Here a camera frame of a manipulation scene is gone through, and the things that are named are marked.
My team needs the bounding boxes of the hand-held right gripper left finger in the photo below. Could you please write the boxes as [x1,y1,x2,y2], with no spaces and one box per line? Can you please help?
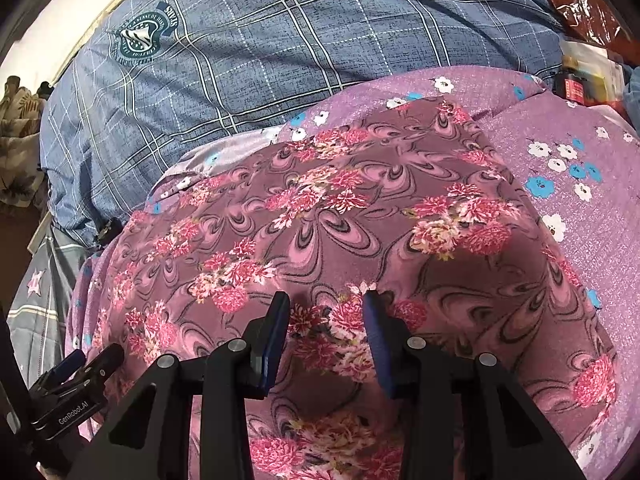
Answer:
[82,291,292,480]

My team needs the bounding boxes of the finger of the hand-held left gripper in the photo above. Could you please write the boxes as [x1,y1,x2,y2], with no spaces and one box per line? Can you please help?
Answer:
[30,349,87,393]
[50,344,126,401]

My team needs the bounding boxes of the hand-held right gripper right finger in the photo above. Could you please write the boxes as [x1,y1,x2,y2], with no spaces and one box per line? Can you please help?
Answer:
[362,292,586,480]

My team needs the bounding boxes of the maroon pink floral shirt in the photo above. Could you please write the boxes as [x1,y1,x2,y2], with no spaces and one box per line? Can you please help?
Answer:
[92,102,618,480]

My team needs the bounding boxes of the grey star pillow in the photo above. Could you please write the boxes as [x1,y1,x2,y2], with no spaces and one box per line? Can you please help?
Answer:
[7,220,88,356]

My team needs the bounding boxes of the brown ruffled leaf-print cushion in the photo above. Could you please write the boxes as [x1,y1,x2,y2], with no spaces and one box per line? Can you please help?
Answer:
[0,75,48,206]

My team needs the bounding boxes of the purple floral blanket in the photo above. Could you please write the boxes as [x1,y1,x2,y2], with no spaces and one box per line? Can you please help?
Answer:
[65,65,640,476]

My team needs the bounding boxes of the blue plaid quilt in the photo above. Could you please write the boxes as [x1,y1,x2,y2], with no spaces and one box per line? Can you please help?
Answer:
[40,0,571,251]

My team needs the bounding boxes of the brown bottle with red label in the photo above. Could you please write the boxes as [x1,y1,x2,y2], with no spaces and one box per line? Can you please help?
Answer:
[555,55,591,108]

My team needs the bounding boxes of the pale medicine packets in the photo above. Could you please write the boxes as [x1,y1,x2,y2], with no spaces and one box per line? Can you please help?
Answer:
[560,40,626,106]

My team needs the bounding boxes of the blue crumpled cloth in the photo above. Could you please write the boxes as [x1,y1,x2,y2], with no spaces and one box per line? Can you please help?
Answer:
[620,62,640,126]

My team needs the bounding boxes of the red plastic bag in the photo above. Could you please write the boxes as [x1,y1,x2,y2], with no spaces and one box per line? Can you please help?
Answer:
[530,0,638,58]

